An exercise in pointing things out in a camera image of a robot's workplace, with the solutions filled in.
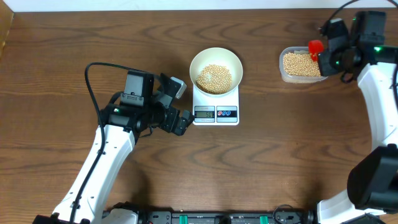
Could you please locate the red plastic measuring scoop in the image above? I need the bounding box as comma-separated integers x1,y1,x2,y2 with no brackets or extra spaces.
308,40,324,62

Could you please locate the white digital kitchen scale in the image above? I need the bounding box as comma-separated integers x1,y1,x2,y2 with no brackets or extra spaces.
192,87,239,126

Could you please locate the clear plastic container of soybeans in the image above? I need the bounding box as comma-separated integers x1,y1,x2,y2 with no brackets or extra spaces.
279,47,326,84

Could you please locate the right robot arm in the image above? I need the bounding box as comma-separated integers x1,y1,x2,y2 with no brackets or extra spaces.
314,11,397,223

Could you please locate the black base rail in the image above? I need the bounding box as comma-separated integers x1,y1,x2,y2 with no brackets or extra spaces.
102,202,389,224

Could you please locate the soybeans pile in bowl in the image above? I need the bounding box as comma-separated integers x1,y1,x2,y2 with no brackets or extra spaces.
196,64,232,95

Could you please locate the white round bowl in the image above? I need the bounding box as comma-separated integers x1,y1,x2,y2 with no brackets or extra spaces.
190,47,243,95

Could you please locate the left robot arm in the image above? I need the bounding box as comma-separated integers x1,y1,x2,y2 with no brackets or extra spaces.
34,70,193,224

